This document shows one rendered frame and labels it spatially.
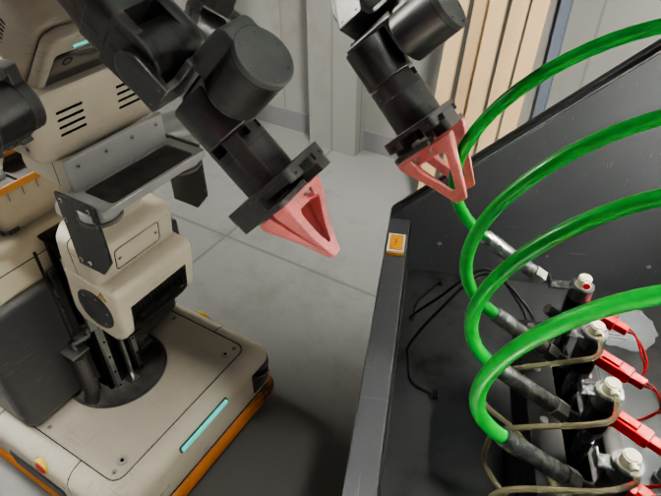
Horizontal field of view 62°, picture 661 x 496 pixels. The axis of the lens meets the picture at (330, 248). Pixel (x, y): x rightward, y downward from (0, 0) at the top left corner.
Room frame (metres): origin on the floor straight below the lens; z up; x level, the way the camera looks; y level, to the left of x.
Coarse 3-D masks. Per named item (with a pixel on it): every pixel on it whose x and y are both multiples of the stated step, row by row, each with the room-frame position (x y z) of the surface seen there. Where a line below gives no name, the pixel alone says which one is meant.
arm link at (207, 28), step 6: (204, 12) 1.02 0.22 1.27; (210, 12) 1.04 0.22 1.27; (204, 18) 1.01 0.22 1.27; (210, 18) 1.02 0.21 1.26; (216, 18) 1.03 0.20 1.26; (222, 18) 1.05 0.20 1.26; (198, 24) 1.00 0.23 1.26; (204, 24) 1.01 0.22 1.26; (210, 24) 1.01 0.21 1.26; (216, 24) 1.02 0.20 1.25; (222, 24) 1.03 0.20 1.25; (204, 30) 1.00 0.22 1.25; (210, 30) 1.01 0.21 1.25
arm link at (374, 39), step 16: (384, 16) 0.61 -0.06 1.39; (368, 32) 0.62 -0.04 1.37; (384, 32) 0.60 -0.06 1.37; (352, 48) 0.61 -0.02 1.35; (368, 48) 0.59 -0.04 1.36; (384, 48) 0.59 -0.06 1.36; (400, 48) 0.58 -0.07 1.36; (352, 64) 0.60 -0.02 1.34; (368, 64) 0.59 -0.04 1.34; (384, 64) 0.58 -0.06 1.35; (400, 64) 0.58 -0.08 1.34; (368, 80) 0.58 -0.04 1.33; (384, 80) 0.57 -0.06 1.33
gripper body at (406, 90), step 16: (400, 80) 0.57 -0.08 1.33; (416, 80) 0.58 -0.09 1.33; (384, 96) 0.57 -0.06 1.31; (400, 96) 0.56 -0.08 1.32; (416, 96) 0.56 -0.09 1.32; (432, 96) 0.58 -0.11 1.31; (384, 112) 0.58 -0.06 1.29; (400, 112) 0.56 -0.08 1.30; (416, 112) 0.55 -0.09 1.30; (432, 112) 0.53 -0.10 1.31; (400, 128) 0.56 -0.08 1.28; (416, 128) 0.53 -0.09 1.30; (400, 144) 0.53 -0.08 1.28
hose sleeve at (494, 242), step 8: (480, 240) 0.53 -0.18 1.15; (488, 240) 0.52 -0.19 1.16; (496, 240) 0.52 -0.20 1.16; (496, 248) 0.51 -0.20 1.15; (504, 248) 0.51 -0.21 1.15; (512, 248) 0.52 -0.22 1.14; (504, 256) 0.51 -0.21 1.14; (528, 264) 0.51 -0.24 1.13; (520, 272) 0.51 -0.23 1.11; (528, 272) 0.51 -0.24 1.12
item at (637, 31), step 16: (624, 32) 0.51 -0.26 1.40; (640, 32) 0.50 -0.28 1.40; (656, 32) 0.50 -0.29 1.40; (576, 48) 0.52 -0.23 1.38; (592, 48) 0.51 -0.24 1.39; (608, 48) 0.51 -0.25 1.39; (544, 64) 0.52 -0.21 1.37; (560, 64) 0.51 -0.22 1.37; (528, 80) 0.52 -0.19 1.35; (544, 80) 0.52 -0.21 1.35; (512, 96) 0.52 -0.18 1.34; (496, 112) 0.52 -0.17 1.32; (480, 128) 0.52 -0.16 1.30; (464, 144) 0.53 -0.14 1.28; (464, 160) 0.53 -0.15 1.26; (464, 208) 0.53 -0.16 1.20; (464, 224) 0.53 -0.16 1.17
